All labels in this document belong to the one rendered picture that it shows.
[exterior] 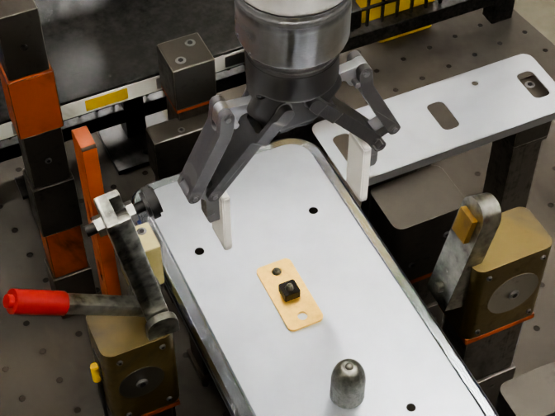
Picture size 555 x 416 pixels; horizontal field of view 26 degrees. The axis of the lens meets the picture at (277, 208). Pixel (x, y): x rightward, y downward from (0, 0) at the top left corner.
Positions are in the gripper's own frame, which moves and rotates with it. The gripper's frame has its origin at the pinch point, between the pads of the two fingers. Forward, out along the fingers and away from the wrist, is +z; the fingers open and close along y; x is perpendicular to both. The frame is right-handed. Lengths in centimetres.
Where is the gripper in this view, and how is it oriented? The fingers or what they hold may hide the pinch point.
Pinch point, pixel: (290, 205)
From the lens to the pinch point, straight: 109.3
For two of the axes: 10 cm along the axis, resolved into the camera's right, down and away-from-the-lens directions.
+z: 0.0, 6.5, 7.6
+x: 4.2, 6.9, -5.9
